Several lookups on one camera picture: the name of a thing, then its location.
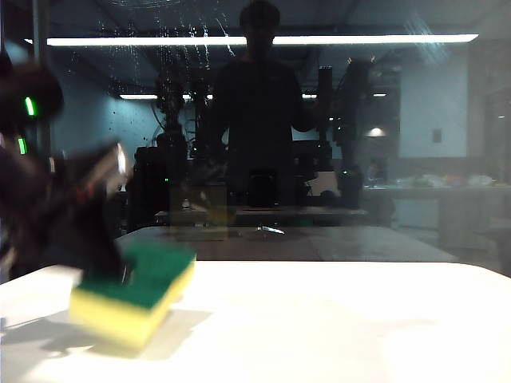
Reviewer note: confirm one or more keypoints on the large glass window pane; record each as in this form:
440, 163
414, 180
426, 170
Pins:
435, 131

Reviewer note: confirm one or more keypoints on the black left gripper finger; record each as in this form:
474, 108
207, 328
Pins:
112, 259

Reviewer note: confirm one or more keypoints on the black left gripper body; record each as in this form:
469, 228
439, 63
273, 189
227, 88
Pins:
48, 215

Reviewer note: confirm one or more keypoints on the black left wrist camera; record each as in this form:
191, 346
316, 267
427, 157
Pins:
104, 167

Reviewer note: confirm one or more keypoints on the yellow sponge green scouring pad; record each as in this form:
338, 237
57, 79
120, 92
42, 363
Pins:
127, 307

